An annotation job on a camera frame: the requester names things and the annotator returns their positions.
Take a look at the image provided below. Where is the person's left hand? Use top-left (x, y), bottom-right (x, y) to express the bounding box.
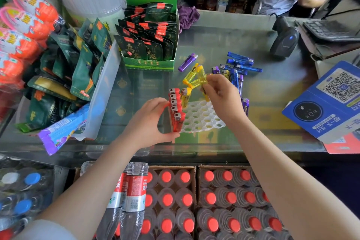
top-left (124, 98), bottom-right (180, 152)

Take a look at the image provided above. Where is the person's right hand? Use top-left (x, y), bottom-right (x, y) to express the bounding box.
top-left (201, 74), bottom-right (248, 130)

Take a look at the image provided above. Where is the white plastic lighter tray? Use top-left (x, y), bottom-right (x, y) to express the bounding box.
top-left (180, 100), bottom-right (226, 134)

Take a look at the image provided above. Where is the row of red lighters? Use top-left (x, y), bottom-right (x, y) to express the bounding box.
top-left (168, 88), bottom-right (187, 133)

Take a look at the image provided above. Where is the person's right forearm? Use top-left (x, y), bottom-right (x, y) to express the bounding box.
top-left (229, 119), bottom-right (360, 240)

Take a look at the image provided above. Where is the person's left forearm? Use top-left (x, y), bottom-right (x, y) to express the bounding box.
top-left (36, 133), bottom-right (142, 240)

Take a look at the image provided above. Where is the blue lighter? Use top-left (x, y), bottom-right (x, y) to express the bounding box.
top-left (227, 52), bottom-right (254, 63)
top-left (219, 64), bottom-right (248, 76)
top-left (226, 59), bottom-right (254, 67)
top-left (229, 69), bottom-right (240, 92)
top-left (235, 64), bottom-right (263, 73)

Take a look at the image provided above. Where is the cardboard bottle box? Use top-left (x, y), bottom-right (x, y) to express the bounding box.
top-left (196, 164), bottom-right (294, 240)
top-left (142, 165), bottom-right (197, 240)

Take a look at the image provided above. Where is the group of red capped bottles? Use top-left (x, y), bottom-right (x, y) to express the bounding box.
top-left (140, 168), bottom-right (196, 240)
top-left (197, 168), bottom-right (293, 240)

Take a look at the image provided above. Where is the red label water bottle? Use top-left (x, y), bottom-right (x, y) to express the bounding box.
top-left (95, 165), bottom-right (128, 240)
top-left (119, 162), bottom-right (149, 240)

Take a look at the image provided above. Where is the purple cloth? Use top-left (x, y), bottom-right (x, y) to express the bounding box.
top-left (177, 5), bottom-right (200, 34)

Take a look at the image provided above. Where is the clear plastic bin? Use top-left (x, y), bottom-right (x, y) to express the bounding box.
top-left (15, 39), bottom-right (122, 142)

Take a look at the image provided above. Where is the stack of dark green packets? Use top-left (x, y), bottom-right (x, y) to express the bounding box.
top-left (114, 2), bottom-right (178, 61)

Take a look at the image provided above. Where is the black barcode scanner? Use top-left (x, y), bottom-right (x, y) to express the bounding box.
top-left (269, 16), bottom-right (300, 58)

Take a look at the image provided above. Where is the purple candy packet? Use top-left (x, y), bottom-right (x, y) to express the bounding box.
top-left (38, 103), bottom-right (90, 156)

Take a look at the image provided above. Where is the pile of green snack packets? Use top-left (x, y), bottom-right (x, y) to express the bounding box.
top-left (15, 18), bottom-right (113, 133)

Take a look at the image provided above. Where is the blue payment code stand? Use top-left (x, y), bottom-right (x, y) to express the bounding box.
top-left (282, 61), bottom-right (360, 144)

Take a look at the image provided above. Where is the black keyboard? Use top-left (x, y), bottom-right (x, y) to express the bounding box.
top-left (302, 19), bottom-right (360, 42)

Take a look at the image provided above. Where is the red card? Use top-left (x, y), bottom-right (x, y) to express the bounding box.
top-left (323, 132), bottom-right (360, 155)

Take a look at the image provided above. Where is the white sleeve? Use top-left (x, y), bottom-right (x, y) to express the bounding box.
top-left (13, 219), bottom-right (78, 240)

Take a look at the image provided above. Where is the pack of blue capped bottles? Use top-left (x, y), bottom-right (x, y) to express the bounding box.
top-left (0, 160), bottom-right (55, 233)

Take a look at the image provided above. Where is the orange egg toy pack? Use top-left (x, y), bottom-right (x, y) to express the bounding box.
top-left (0, 27), bottom-right (40, 61)
top-left (0, 6), bottom-right (52, 41)
top-left (0, 51), bottom-right (25, 83)
top-left (12, 0), bottom-right (59, 23)

